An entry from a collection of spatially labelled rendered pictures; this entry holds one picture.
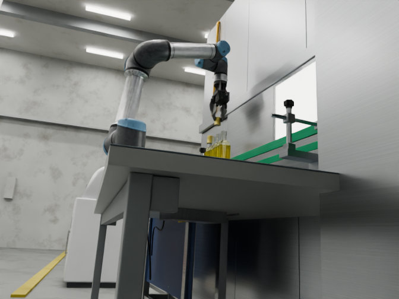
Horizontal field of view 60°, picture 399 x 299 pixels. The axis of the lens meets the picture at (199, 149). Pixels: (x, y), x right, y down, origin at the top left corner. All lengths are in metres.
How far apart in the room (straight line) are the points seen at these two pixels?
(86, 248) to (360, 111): 3.83
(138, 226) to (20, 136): 12.37
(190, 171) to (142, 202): 0.10
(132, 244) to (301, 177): 0.33
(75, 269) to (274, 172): 3.78
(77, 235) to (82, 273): 0.42
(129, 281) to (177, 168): 0.20
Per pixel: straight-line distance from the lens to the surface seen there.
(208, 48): 1.75
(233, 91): 2.11
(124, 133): 1.36
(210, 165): 0.59
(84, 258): 4.28
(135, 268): 0.60
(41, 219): 12.41
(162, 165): 0.57
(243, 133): 1.82
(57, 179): 12.48
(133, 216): 0.59
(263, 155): 1.31
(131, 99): 1.57
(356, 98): 0.73
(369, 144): 0.68
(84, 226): 4.27
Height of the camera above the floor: 0.61
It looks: 14 degrees up
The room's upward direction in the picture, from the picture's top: 3 degrees clockwise
